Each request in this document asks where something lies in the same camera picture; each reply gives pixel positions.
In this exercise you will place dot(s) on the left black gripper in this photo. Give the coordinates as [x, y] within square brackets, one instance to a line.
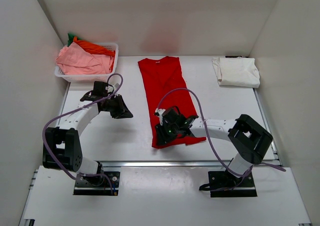
[122, 111]

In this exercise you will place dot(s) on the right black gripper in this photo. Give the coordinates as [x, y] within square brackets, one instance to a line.
[162, 138]

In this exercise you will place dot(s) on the red t shirt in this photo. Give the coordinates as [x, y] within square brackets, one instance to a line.
[161, 76]

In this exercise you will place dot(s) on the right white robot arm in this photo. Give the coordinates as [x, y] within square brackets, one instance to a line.
[249, 138]

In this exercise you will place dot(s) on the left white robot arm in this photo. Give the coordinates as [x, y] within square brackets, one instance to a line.
[61, 144]

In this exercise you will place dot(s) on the white plastic basket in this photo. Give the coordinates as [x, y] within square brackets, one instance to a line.
[91, 77]

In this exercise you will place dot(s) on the pink t shirt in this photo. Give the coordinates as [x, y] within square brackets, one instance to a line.
[74, 60]

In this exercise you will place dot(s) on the orange t shirt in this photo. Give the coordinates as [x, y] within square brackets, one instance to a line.
[96, 49]

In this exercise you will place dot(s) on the green cloth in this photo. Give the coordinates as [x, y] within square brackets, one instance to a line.
[70, 37]

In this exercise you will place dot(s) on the folded white t shirt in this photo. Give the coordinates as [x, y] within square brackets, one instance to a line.
[237, 72]

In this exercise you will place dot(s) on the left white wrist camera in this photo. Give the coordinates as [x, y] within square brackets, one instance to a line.
[110, 88]

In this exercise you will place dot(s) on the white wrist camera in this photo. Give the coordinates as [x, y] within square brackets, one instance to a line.
[159, 113]
[110, 88]

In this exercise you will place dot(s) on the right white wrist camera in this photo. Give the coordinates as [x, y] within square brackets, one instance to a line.
[159, 113]

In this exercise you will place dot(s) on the aluminium rail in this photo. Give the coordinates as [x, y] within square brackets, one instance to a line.
[202, 163]

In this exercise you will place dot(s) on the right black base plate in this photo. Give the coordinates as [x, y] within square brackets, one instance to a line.
[222, 184]

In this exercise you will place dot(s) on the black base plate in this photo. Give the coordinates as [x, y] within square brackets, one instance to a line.
[222, 184]
[99, 186]

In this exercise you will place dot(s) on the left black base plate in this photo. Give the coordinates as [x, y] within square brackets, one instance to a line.
[99, 186]

